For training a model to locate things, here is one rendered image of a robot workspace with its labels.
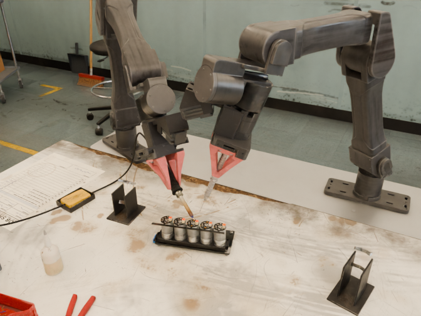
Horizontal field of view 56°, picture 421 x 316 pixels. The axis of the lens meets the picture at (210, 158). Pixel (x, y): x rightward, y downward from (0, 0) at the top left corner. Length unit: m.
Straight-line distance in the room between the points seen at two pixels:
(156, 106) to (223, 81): 0.20
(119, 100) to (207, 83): 0.55
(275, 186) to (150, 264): 0.41
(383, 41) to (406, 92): 2.50
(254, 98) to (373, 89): 0.29
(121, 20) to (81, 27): 3.54
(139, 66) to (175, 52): 2.99
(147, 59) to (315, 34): 0.35
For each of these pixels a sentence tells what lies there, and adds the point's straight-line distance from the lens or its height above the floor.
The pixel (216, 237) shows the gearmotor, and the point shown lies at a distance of 0.82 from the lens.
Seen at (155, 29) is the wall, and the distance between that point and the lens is 3.91.
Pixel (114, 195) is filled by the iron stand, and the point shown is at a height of 0.81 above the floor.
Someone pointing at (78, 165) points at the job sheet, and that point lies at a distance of 1.20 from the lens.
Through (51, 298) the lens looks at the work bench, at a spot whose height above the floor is 0.75.
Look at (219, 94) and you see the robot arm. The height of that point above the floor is 1.12.
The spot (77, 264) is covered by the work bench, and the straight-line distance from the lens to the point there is 0.87.
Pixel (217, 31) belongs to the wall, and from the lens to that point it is 3.58.
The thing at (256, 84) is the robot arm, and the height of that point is 1.12.
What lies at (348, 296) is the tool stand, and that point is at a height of 0.75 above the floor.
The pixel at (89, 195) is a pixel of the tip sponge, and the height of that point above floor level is 0.76.
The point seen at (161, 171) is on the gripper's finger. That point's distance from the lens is 0.84.
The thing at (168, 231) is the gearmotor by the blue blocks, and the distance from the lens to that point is 0.84.
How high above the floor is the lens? 1.33
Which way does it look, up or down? 29 degrees down
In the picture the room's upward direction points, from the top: straight up
